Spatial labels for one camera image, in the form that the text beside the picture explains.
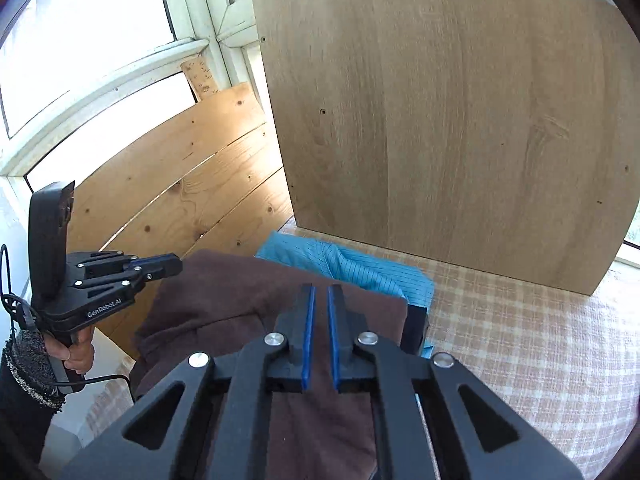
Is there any person's left hand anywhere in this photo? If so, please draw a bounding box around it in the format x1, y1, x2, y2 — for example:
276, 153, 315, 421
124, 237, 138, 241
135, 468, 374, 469
45, 327, 96, 376

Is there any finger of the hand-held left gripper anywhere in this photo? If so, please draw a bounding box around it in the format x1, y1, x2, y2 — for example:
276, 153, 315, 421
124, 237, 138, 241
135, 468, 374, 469
74, 270, 151, 293
67, 251, 183, 278

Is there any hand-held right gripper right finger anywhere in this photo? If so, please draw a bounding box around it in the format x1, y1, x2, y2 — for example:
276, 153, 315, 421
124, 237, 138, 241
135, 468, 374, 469
327, 284, 583, 480

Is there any navy folded t-shirt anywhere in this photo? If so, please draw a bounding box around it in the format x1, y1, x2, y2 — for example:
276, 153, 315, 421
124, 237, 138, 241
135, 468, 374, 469
399, 304, 429, 357

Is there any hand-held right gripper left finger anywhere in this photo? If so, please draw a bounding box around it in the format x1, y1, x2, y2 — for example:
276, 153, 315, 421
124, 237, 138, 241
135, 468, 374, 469
60, 283, 317, 480

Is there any white window frame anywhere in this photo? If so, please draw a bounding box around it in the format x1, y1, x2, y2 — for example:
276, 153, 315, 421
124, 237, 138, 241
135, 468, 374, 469
0, 0, 606, 196

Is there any pink plaid blanket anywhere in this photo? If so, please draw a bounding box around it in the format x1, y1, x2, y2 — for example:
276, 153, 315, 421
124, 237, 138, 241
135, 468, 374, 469
81, 219, 640, 472

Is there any light oak board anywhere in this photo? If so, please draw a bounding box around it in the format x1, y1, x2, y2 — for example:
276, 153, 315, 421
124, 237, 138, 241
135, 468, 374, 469
252, 0, 640, 297

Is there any black cable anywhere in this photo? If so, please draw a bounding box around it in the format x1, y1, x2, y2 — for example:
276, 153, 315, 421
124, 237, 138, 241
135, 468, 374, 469
0, 244, 134, 404

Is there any pine plank panel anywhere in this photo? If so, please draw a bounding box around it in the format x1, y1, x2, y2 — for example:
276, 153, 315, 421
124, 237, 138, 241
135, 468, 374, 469
64, 82, 294, 362

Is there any stack of folded clothes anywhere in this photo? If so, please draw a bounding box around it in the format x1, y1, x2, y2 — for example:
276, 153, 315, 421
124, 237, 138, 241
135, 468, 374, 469
254, 231, 436, 362

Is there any brown fleece sweatshirt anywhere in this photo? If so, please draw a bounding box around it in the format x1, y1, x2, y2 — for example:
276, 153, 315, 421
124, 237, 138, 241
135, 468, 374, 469
131, 249, 409, 480

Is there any wooden strip with holes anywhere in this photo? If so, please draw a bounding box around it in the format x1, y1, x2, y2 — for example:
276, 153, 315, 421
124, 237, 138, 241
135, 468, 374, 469
179, 57, 222, 107

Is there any person's left forearm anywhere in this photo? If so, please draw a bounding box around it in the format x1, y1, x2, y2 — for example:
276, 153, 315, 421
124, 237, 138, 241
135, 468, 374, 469
0, 329, 67, 462

